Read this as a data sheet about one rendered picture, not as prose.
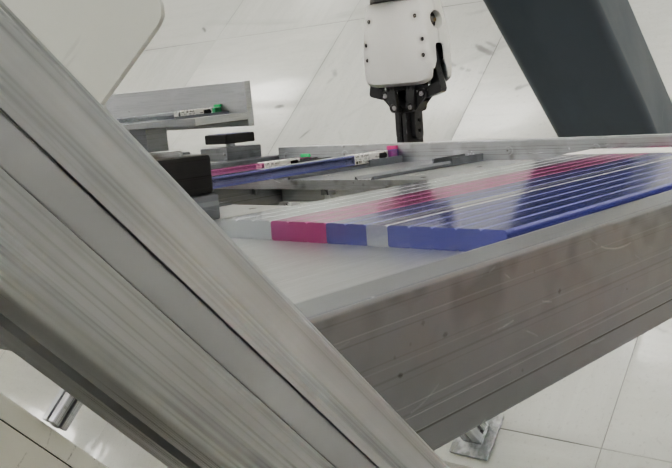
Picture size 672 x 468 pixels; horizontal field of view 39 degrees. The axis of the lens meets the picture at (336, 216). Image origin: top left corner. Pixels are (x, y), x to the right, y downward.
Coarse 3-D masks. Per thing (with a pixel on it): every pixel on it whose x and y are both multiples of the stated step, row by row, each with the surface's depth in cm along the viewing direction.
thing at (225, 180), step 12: (348, 156) 104; (264, 168) 95; (276, 168) 95; (288, 168) 97; (300, 168) 98; (312, 168) 100; (324, 168) 101; (216, 180) 89; (228, 180) 91; (240, 180) 92; (252, 180) 93
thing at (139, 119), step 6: (216, 108) 139; (150, 114) 130; (156, 114) 131; (162, 114) 132; (168, 114) 132; (174, 114) 133; (120, 120) 126; (126, 120) 127; (132, 120) 128; (138, 120) 129; (144, 120) 129; (150, 120) 130; (156, 120) 131; (162, 120) 132
